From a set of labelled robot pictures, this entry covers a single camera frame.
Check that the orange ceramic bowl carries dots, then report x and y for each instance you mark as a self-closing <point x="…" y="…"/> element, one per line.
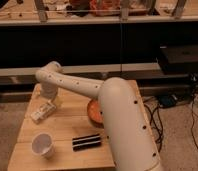
<point x="93" y="113"/>

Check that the metal shelf rack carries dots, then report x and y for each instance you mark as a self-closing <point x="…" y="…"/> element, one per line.
<point x="36" y="32"/>

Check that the white plastic cup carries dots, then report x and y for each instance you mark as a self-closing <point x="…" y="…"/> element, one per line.
<point x="42" y="145"/>

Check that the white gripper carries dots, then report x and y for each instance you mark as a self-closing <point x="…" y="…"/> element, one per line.
<point x="49" y="91"/>

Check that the black striped block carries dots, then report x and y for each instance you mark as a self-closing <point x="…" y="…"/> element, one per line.
<point x="85" y="142"/>

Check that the orange clutter on shelf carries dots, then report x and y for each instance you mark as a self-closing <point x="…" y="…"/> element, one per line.
<point x="96" y="7"/>

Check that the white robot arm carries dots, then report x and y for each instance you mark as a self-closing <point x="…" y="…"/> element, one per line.
<point x="126" y="125"/>

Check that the clear plastic bottle white cap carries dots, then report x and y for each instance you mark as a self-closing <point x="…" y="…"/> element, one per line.
<point x="43" y="112"/>

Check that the black box on shelf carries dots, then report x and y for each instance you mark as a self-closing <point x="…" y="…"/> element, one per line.
<point x="179" y="59"/>

